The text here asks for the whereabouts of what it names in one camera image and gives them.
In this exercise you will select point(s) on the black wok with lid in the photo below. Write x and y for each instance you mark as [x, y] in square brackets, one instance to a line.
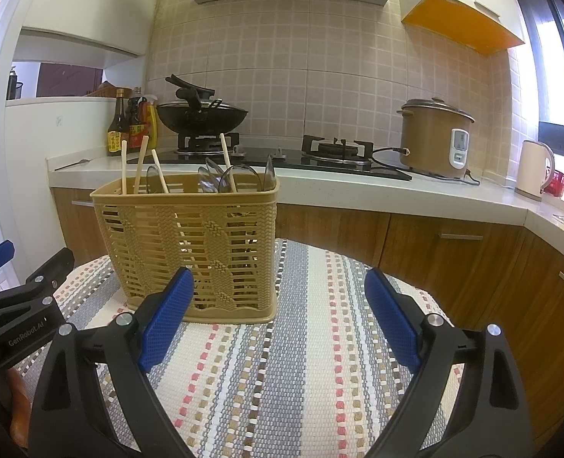
[197, 112]

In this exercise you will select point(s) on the white kitchen countertop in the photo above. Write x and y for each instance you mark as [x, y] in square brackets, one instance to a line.
[423, 196]

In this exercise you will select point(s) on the person's left hand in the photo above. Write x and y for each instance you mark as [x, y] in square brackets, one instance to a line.
[21, 408]

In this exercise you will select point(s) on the wooden base cabinets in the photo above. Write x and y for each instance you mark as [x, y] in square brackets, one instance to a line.
[477, 271]

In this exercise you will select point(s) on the cream electric kettle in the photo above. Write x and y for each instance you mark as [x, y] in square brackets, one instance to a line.
[536, 169]

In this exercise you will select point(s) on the yellow oil bottle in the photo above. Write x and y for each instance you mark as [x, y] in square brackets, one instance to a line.
[152, 121]

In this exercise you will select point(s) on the red label sauce bottle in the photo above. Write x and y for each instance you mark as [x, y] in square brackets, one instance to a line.
[137, 124]

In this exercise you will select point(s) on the tan plastic utensil basket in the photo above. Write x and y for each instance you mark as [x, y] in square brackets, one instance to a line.
[227, 241]

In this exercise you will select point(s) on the black glass gas stove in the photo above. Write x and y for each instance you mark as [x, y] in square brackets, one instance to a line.
[316, 153]

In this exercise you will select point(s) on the metal utensil on counter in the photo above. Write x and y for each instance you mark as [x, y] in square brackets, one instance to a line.
[79, 162]

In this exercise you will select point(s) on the striped woven placemat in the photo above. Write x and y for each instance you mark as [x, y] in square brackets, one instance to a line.
[320, 380]

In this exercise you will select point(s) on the brown rice cooker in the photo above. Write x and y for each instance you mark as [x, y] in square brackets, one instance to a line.
[435, 137]

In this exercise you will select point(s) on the red container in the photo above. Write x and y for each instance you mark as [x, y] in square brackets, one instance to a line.
[556, 184]

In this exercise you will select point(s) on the orange white wall cabinet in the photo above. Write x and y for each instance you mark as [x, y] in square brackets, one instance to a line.
[486, 26]

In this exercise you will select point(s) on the dark soy sauce bottle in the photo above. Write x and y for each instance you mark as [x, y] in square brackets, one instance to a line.
[118, 130]

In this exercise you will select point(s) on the window frame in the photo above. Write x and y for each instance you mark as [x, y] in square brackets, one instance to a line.
[544, 21]

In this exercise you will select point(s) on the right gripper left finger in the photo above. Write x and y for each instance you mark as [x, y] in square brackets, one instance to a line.
[69, 416]

